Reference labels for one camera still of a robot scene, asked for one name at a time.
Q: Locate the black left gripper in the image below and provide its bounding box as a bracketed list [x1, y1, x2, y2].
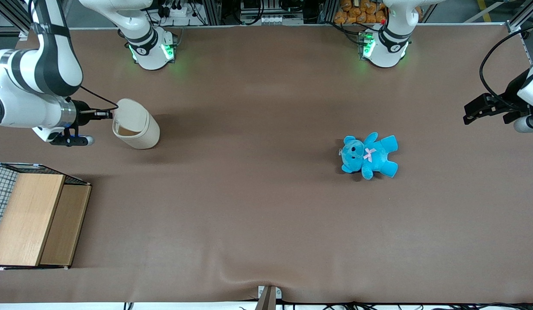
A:
[463, 93, 530, 126]

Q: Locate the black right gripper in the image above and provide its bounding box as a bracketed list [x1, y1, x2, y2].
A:
[71, 100, 114, 128]

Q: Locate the beige swing-lid trash can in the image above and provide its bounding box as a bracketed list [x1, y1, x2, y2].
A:
[112, 98, 160, 150]

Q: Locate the blue teddy bear plush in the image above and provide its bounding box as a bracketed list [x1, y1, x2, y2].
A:
[340, 132, 399, 180]

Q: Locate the wooden box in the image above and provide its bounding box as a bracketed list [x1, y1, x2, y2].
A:
[0, 174, 92, 267]

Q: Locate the white power strip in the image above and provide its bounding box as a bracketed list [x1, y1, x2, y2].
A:
[160, 0, 195, 19]

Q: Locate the orange plush toys pile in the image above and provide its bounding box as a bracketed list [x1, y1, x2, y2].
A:
[334, 0, 387, 25]

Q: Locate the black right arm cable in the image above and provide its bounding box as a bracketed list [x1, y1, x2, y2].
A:
[79, 86, 119, 109]

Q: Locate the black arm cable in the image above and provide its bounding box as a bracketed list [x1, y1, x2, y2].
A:
[479, 24, 533, 107]
[79, 86, 119, 109]

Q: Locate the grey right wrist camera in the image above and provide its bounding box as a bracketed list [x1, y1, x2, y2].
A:
[50, 126, 95, 147]

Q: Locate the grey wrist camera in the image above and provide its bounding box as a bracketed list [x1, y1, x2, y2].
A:
[50, 126, 95, 147]
[514, 115, 533, 133]

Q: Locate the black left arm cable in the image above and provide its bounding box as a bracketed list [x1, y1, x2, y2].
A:
[479, 24, 533, 107]

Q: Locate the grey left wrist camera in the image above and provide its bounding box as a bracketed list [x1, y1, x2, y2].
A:
[514, 115, 533, 133]

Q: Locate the aluminium frame post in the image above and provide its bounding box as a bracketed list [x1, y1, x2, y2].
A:
[0, 0, 56, 37]
[505, 0, 533, 33]

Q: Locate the wooden shelf with wire basket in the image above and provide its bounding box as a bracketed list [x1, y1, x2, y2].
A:
[0, 162, 92, 270]

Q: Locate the metal table clamp bracket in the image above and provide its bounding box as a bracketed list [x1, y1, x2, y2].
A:
[257, 285, 282, 310]

